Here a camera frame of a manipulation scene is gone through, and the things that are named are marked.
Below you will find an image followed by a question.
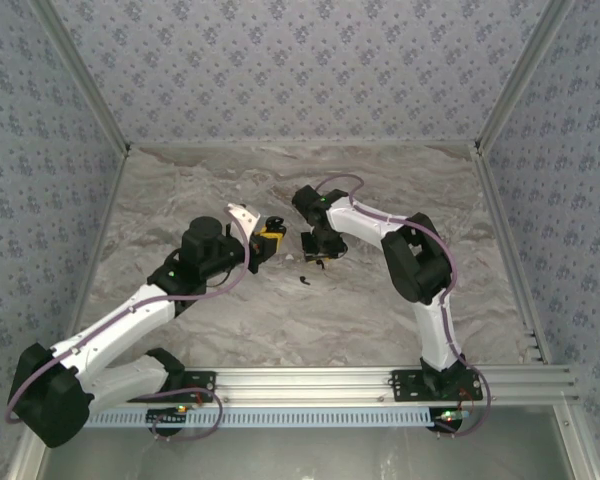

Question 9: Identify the black controller board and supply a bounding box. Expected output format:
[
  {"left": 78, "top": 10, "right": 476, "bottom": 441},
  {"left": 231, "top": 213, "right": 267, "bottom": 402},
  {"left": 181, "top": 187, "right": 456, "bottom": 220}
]
[
  {"left": 431, "top": 407, "right": 474, "bottom": 432},
  {"left": 146, "top": 405, "right": 189, "bottom": 432}
]

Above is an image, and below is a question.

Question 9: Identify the grey metal panel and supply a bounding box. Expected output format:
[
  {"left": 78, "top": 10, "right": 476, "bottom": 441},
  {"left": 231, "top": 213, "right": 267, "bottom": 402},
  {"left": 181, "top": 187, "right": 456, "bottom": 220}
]
[{"left": 34, "top": 405, "right": 579, "bottom": 480}]

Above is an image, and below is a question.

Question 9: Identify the aluminium side rail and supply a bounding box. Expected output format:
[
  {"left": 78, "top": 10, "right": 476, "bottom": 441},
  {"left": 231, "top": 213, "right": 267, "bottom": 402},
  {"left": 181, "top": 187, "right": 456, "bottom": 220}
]
[
  {"left": 57, "top": 147, "right": 131, "bottom": 369},
  {"left": 472, "top": 144, "right": 552, "bottom": 365}
]

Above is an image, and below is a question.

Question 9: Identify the aluminium mounting rail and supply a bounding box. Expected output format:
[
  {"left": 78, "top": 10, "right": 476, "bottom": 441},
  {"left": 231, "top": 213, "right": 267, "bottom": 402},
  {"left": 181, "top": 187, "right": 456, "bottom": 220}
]
[{"left": 33, "top": 366, "right": 580, "bottom": 405}]

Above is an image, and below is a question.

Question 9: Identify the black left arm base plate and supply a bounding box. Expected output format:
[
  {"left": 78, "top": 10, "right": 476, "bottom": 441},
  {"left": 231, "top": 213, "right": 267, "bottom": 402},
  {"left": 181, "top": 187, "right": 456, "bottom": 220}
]
[{"left": 128, "top": 370, "right": 217, "bottom": 404}]

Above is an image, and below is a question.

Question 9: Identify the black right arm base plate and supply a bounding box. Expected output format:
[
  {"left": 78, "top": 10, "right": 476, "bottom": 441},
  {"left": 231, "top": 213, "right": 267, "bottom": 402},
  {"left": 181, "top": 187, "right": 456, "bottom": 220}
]
[{"left": 390, "top": 368, "right": 484, "bottom": 404}]

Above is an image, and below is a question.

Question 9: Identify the pale blue slotted cable duct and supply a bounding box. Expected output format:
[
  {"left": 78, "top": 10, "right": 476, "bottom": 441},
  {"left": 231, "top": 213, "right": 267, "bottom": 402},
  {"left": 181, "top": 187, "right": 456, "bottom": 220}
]
[{"left": 82, "top": 405, "right": 446, "bottom": 430}]

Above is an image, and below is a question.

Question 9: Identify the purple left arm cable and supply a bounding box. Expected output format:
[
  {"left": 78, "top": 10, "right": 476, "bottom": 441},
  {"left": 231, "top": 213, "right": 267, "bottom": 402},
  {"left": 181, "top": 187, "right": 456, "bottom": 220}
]
[{"left": 4, "top": 207, "right": 254, "bottom": 444}]

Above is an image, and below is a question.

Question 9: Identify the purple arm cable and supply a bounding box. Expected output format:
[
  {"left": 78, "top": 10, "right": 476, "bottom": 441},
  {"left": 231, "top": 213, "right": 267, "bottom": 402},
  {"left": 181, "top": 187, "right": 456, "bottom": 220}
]
[
  {"left": 4, "top": 207, "right": 254, "bottom": 444},
  {"left": 313, "top": 173, "right": 494, "bottom": 439}
]

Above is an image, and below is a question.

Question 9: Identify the aluminium frame post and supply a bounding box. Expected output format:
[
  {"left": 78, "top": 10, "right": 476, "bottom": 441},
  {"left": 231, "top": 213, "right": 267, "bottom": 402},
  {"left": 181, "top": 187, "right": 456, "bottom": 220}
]
[
  {"left": 473, "top": 0, "right": 579, "bottom": 150},
  {"left": 29, "top": 0, "right": 132, "bottom": 152}
]

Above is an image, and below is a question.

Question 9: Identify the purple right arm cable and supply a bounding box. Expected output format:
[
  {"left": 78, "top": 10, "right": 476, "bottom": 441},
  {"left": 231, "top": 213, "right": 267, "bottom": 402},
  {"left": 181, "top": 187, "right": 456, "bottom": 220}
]
[{"left": 313, "top": 173, "right": 494, "bottom": 439}]

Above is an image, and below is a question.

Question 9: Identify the aluminium frame leg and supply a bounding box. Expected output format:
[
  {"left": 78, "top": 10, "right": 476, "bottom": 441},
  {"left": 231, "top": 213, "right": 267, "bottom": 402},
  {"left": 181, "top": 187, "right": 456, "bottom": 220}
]
[
  {"left": 552, "top": 404, "right": 600, "bottom": 480},
  {"left": 4, "top": 439, "right": 57, "bottom": 480}
]

